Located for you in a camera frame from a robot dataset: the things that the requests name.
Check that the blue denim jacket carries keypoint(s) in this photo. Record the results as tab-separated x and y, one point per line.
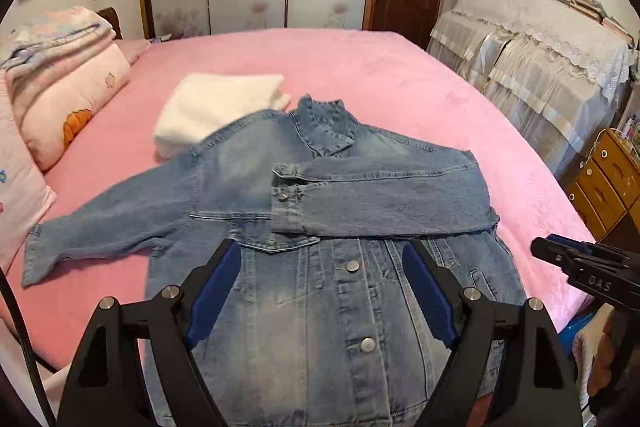
321	327

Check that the wooden headboard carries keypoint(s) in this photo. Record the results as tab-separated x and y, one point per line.
110	15

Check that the stack of books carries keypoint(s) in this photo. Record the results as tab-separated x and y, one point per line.
595	10

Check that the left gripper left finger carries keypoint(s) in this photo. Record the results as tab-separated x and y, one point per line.
106	386

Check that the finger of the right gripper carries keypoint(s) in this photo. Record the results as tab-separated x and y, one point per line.
540	250
564	245

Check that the wooden drawer chest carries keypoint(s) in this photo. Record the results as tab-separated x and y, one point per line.
604	190

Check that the folded white garment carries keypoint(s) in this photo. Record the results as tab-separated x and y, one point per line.
204	103

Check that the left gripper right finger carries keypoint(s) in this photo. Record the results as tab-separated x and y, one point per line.
535	385

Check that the folded pastel quilt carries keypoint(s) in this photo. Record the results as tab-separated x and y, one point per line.
36	54

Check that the pink cartoon pillow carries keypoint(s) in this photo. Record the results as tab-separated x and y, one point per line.
49	120

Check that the lace-covered cabinet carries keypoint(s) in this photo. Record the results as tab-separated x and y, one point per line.
556	75

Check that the pink bed blanket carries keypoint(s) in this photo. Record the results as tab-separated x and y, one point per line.
382	79

